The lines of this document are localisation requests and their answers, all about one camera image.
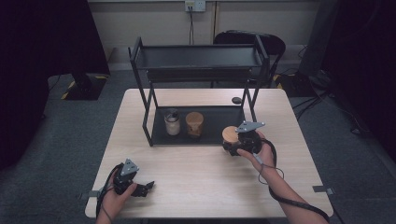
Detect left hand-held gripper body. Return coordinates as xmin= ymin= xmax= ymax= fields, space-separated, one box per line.
xmin=112 ymin=158 xmax=141 ymax=196

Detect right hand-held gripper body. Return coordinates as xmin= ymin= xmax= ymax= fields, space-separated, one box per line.
xmin=234 ymin=120 xmax=266 ymax=156

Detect glass jar with wooden lid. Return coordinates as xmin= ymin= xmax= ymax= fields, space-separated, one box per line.
xmin=221 ymin=125 xmax=241 ymax=147
xmin=185 ymin=111 xmax=205 ymax=139

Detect black metal two-tier rack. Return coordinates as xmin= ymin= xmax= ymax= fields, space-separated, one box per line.
xmin=128 ymin=35 xmax=271 ymax=147

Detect glass jar with white powder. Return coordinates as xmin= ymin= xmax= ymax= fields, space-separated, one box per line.
xmin=163 ymin=107 xmax=181 ymax=136

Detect person's right hand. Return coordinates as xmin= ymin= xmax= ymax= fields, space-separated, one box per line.
xmin=236 ymin=130 xmax=277 ymax=180

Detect person's left hand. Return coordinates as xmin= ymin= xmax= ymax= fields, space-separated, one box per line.
xmin=98 ymin=182 xmax=138 ymax=219

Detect black floor stand base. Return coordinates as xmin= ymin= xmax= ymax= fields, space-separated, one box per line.
xmin=60 ymin=72 xmax=110 ymax=102

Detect black chair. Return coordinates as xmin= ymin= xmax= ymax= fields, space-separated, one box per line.
xmin=213 ymin=29 xmax=287 ymax=90

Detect black curtain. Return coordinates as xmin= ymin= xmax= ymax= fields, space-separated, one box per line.
xmin=320 ymin=0 xmax=396 ymax=157
xmin=0 ymin=0 xmax=110 ymax=172

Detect left hand-held gripper cable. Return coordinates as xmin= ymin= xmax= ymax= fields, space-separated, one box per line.
xmin=95 ymin=163 xmax=124 ymax=224

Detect hand-held gripper cable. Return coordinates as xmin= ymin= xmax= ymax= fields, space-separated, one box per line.
xmin=252 ymin=138 xmax=331 ymax=224
xmin=95 ymin=163 xmax=124 ymax=224

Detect grey table bracket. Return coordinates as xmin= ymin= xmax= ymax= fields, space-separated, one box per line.
xmin=312 ymin=185 xmax=336 ymax=196
xmin=78 ymin=189 xmax=105 ymax=201

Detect black floor cables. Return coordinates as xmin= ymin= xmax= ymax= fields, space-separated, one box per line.
xmin=291 ymin=88 xmax=332 ymax=121

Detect right hand-held gripper cable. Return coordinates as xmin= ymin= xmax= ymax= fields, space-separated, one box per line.
xmin=252 ymin=138 xmax=331 ymax=224

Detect black power cable with plug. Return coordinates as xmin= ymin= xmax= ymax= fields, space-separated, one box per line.
xmin=186 ymin=5 xmax=196 ymax=47

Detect white wall socket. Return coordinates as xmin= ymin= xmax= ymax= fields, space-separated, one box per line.
xmin=184 ymin=0 xmax=207 ymax=13

